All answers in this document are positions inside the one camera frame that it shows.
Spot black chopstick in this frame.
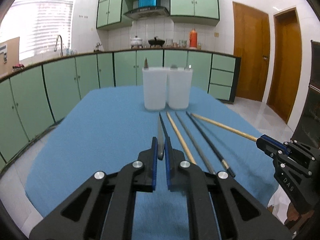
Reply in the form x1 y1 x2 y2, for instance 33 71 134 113
185 112 235 178
161 116 170 153

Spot wooden chopstick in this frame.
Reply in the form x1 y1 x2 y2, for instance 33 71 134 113
166 112 197 165
191 113 258 142

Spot grey chopstick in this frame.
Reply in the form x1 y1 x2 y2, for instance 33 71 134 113
175 112 215 174
157 113 165 160

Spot black plastic spoon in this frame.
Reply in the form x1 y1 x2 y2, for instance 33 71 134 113
144 58 149 69

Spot green base kitchen cabinets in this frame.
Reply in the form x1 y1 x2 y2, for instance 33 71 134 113
1 48 241 167

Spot person's right hand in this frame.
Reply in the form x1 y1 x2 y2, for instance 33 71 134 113
285 203 315 234

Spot brown wooden door far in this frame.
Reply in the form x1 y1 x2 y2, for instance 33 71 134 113
267 8 302 123

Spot brown wooden door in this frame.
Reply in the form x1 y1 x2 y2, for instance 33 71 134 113
233 2 270 101
267 8 302 123

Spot blue table mat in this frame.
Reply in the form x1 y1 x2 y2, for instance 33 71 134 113
25 86 278 239

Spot brown wooden door near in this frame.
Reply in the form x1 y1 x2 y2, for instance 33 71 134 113
233 2 270 101

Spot white two-compartment utensil holder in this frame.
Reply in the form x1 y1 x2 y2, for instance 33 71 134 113
142 67 193 111

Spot orange thermos flask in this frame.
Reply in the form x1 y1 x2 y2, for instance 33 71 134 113
189 28 197 48

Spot glass jars on counter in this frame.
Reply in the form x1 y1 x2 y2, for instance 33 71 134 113
165 38 187 48

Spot metal kettle on counter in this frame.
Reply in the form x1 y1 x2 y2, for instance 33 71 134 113
94 42 102 52

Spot black wok with lid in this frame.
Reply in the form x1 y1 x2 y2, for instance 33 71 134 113
148 37 165 48

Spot chrome sink faucet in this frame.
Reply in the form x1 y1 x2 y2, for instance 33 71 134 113
54 35 63 57

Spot white lidded pot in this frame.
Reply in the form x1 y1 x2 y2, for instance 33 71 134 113
130 36 143 49

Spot black range hood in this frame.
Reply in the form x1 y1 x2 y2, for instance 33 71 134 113
124 6 170 21

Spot cardboard box on counter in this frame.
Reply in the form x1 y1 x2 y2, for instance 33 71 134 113
0 37 20 77

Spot window with white blinds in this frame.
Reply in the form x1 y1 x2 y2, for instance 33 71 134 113
6 0 74 60

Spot green upper wall cabinets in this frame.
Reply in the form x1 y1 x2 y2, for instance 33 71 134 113
96 0 220 30

